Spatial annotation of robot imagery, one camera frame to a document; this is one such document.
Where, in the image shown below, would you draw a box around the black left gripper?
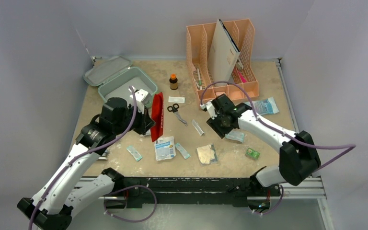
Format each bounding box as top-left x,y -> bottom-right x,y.
114,103 -> 155,135

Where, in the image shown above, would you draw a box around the red first aid pouch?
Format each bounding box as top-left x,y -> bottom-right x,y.
150,92 -> 164,142

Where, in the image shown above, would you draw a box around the small teal wipe packet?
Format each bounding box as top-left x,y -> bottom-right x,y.
225,131 -> 245,143

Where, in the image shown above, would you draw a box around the white swab packet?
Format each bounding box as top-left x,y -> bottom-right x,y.
192,119 -> 205,136

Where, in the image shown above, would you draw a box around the black handled scissors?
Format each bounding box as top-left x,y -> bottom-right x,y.
167,103 -> 188,126

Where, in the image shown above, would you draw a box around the teal bandage strip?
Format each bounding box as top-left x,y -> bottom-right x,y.
175,143 -> 191,159

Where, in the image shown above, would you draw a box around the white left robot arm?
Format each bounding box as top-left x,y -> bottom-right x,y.
17,93 -> 155,230

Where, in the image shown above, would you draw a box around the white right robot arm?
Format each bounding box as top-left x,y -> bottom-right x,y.
200,94 -> 321,195

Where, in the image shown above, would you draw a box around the green medicine case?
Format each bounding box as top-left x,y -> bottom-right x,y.
83,56 -> 158,102

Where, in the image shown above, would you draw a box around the white blue mask packet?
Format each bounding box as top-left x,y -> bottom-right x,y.
154,136 -> 176,161

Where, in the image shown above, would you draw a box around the teal plaster strip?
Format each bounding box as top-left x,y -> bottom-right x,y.
126,146 -> 142,162

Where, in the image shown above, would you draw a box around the gauze in clear bag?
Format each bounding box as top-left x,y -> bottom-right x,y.
196,144 -> 218,165

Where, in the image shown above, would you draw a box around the white plaster packet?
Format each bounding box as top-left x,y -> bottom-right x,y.
168,96 -> 185,104

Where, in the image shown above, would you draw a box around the peach desk file organizer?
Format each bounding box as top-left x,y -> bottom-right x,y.
186,19 -> 259,103

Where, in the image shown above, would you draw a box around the small green box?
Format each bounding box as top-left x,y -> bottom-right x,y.
245,148 -> 260,160

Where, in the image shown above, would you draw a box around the blue wet wipes pack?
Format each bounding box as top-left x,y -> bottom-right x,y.
252,97 -> 279,115

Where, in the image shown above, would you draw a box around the pink item in organizer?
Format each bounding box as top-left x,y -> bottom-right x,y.
237,70 -> 248,83

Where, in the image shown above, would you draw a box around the brown bottle orange cap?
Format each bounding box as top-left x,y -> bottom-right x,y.
169,73 -> 178,90

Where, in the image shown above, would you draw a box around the beige folder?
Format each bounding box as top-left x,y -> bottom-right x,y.
207,19 -> 241,87

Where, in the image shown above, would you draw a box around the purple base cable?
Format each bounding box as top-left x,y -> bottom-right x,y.
103,183 -> 158,223

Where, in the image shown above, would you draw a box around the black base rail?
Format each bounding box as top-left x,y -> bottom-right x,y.
108,173 -> 281,209

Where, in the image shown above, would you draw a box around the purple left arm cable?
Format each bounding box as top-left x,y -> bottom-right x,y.
27,86 -> 138,230

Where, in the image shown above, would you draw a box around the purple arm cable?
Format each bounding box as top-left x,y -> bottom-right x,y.
27,86 -> 138,230
200,81 -> 357,173

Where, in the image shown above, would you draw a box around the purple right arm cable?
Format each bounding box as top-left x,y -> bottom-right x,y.
200,81 -> 357,173

